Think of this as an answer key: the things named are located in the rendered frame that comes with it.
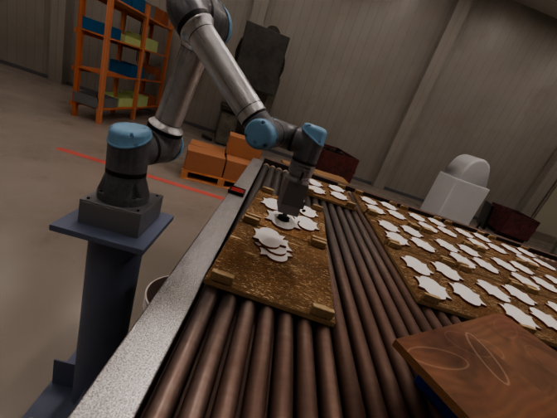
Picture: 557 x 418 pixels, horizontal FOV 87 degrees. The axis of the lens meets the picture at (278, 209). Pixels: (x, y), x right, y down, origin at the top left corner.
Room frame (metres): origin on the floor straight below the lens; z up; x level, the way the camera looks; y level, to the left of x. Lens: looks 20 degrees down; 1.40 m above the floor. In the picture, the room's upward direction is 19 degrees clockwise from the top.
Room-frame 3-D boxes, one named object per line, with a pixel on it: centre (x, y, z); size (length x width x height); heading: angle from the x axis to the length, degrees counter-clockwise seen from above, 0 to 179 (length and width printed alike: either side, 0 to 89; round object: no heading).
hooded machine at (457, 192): (6.33, -3.42, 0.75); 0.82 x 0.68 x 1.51; 95
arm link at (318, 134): (0.88, -0.02, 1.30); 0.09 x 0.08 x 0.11; 79
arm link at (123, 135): (0.86, 0.49, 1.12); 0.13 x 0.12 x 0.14; 169
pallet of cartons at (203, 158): (4.16, 0.98, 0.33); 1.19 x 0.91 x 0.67; 98
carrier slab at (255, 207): (1.24, -0.05, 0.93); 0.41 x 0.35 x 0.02; 0
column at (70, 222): (0.85, 0.48, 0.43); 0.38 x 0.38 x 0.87; 7
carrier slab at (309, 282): (0.82, -0.05, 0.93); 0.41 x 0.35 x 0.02; 1
